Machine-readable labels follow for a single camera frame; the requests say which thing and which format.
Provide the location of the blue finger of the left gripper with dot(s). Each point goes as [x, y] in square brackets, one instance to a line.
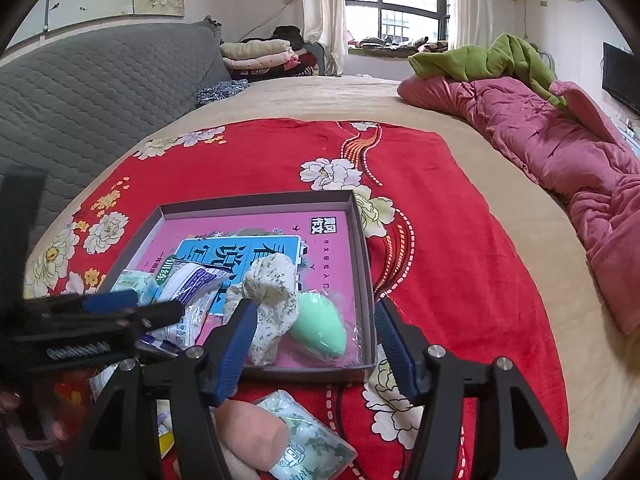
[100, 302]
[68, 321]

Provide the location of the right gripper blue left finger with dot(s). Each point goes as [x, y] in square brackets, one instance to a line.
[226, 350]

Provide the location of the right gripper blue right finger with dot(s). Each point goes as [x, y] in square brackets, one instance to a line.
[404, 345]

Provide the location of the white floral scrunchie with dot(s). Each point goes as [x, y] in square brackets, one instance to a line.
[271, 282]

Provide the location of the blue white snack packet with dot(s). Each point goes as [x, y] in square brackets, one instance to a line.
[195, 287]

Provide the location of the green makeup sponge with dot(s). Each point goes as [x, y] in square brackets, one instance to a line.
[321, 331]

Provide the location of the pink makeup sponge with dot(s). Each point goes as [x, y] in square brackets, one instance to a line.
[252, 434]

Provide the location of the green tissue pack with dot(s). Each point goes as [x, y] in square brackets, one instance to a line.
[142, 283]
[314, 451]

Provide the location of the pink bunny plush with tiara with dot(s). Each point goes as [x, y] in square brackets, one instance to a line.
[238, 470]

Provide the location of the yellow white snack packet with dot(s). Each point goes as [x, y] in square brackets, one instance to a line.
[166, 439]

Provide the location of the left human hand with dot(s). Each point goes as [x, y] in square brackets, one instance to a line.
[35, 428]

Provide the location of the grey shallow cardboard box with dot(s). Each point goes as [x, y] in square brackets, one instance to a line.
[364, 219]

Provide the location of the red floral blanket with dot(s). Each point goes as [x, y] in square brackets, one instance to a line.
[435, 249]

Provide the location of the pink blue Chinese book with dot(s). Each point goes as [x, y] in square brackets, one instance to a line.
[318, 241]

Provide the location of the grey quilted headboard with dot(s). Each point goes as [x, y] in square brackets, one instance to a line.
[75, 106]

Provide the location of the blue patterned cloth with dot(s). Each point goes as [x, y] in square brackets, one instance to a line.
[220, 91]

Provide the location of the pink quilted comforter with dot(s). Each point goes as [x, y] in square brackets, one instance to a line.
[577, 155]

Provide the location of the stack of folded blankets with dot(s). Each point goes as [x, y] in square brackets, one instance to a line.
[284, 54]

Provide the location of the clothes on window sill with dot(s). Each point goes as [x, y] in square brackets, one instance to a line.
[381, 48]

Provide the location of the green blanket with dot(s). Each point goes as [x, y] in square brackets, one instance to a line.
[508, 56]

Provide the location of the white tv cabinet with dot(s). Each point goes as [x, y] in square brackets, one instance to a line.
[630, 131]

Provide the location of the black television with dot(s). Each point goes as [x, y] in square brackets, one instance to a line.
[621, 77]

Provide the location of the left cream curtain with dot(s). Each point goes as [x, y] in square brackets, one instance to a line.
[324, 24]

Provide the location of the cream curtain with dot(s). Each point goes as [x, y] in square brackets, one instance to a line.
[324, 24]
[471, 22]

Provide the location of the right cream curtain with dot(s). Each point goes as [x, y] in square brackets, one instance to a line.
[471, 22]

